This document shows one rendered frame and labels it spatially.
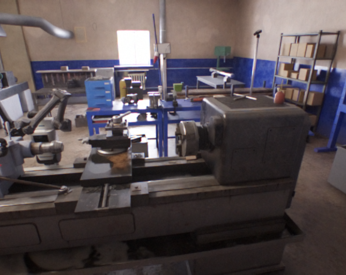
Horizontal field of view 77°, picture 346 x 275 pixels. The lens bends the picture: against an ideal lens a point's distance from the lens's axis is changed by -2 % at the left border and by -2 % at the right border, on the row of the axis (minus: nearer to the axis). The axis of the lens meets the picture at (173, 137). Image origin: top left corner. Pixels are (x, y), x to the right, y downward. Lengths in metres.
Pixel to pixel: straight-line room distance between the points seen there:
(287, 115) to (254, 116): 0.23
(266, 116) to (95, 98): 2.57
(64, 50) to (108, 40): 1.50
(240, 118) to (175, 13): 7.49
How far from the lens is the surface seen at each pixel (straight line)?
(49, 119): 2.58
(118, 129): 1.72
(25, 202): 1.64
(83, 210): 1.36
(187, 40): 8.70
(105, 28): 8.53
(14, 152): 1.64
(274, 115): 1.50
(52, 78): 5.85
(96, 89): 3.43
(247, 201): 1.71
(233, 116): 1.37
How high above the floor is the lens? 1.70
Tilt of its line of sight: 22 degrees down
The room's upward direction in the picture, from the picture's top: straight up
